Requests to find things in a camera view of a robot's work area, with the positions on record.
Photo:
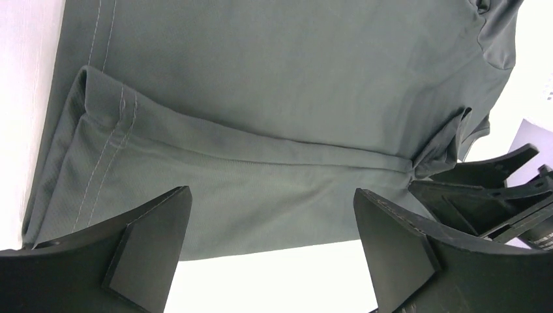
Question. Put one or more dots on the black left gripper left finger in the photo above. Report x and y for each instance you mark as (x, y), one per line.
(123, 264)

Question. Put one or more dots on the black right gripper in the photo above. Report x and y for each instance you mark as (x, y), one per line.
(473, 198)

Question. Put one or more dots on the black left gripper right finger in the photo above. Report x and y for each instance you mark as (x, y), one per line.
(419, 265)

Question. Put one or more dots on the dark grey t-shirt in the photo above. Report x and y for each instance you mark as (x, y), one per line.
(273, 113)

